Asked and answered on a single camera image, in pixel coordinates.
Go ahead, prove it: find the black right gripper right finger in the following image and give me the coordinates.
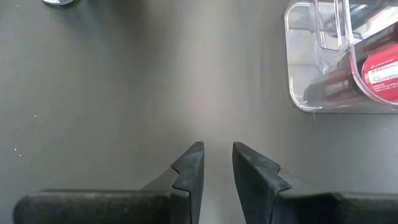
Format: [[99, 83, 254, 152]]
[[232, 141, 398, 224]]

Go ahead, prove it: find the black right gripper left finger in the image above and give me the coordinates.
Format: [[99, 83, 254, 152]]
[[14, 141, 205, 224]]

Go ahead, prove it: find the white red strawberry soda can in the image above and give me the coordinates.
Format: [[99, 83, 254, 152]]
[[349, 43, 398, 105]]

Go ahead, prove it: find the blue silver Red Bull can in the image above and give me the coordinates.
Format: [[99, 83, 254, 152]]
[[42, 0, 76, 6]]

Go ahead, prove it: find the clear plastic bin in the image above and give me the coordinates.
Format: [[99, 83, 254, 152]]
[[282, 0, 398, 114]]

